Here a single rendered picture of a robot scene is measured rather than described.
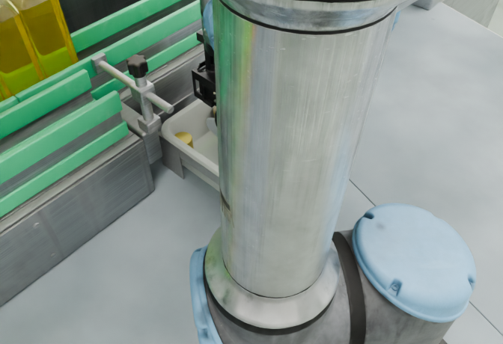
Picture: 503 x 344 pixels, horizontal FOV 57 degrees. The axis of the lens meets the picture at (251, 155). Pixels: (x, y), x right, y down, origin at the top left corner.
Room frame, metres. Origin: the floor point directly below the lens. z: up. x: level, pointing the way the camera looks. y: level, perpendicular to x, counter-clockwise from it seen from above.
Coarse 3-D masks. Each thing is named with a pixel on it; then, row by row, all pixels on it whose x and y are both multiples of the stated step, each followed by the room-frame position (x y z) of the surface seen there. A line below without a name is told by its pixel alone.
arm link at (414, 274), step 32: (384, 224) 0.25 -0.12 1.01; (416, 224) 0.26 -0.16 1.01; (448, 224) 0.26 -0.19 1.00; (352, 256) 0.22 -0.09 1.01; (384, 256) 0.22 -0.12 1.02; (416, 256) 0.22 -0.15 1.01; (448, 256) 0.22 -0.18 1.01; (352, 288) 0.20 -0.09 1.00; (384, 288) 0.19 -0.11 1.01; (416, 288) 0.19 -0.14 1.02; (448, 288) 0.19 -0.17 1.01; (352, 320) 0.17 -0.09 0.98; (384, 320) 0.18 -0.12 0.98; (416, 320) 0.17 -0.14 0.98; (448, 320) 0.17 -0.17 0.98
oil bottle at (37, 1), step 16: (16, 0) 0.56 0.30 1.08; (32, 0) 0.56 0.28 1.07; (48, 0) 0.58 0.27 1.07; (32, 16) 0.56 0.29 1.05; (48, 16) 0.57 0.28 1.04; (32, 32) 0.55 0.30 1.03; (48, 32) 0.57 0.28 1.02; (64, 32) 0.58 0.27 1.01; (48, 48) 0.56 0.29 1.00; (64, 48) 0.58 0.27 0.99; (48, 64) 0.55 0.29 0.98; (64, 64) 0.57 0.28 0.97
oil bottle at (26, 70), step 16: (0, 0) 0.54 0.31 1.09; (0, 16) 0.52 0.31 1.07; (16, 16) 0.54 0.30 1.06; (0, 32) 0.52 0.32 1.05; (16, 32) 0.53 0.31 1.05; (0, 48) 0.51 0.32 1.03; (16, 48) 0.53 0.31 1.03; (32, 48) 0.54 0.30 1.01; (0, 64) 0.51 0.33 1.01; (16, 64) 0.52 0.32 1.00; (32, 64) 0.53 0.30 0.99; (0, 80) 0.51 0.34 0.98; (16, 80) 0.51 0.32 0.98; (32, 80) 0.53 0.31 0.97
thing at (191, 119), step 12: (192, 108) 0.62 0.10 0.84; (204, 108) 0.64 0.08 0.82; (168, 120) 0.58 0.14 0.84; (180, 120) 0.59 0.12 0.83; (192, 120) 0.61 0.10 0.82; (204, 120) 0.63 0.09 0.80; (168, 132) 0.56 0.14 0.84; (192, 132) 0.61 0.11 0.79; (204, 132) 0.63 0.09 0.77; (180, 144) 0.53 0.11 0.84; (204, 144) 0.60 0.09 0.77; (216, 144) 0.60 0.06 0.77; (192, 156) 0.50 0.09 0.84; (204, 156) 0.50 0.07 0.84; (216, 156) 0.57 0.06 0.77; (216, 168) 0.48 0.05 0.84
